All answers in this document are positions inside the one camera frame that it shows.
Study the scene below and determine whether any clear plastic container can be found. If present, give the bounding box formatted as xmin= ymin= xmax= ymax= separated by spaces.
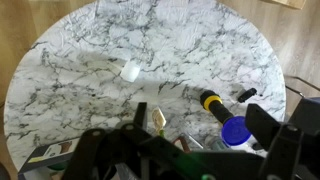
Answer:
xmin=171 ymin=132 xmax=234 ymax=154

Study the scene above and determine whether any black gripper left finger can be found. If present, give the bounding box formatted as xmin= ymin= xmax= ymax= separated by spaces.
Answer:
xmin=63 ymin=102 xmax=158 ymax=180

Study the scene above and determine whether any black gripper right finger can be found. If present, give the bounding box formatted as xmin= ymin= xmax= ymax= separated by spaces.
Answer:
xmin=245 ymin=103 xmax=303 ymax=180

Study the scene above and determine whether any beige small utensil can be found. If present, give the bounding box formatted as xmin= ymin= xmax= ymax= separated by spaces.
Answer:
xmin=151 ymin=107 xmax=167 ymax=129

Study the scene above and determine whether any black oblong remote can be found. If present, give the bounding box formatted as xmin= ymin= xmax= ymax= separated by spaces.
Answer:
xmin=237 ymin=87 xmax=258 ymax=104

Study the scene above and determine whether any black and yellow flashlight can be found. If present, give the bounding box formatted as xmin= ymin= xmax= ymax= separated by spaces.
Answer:
xmin=199 ymin=89 xmax=235 ymax=126

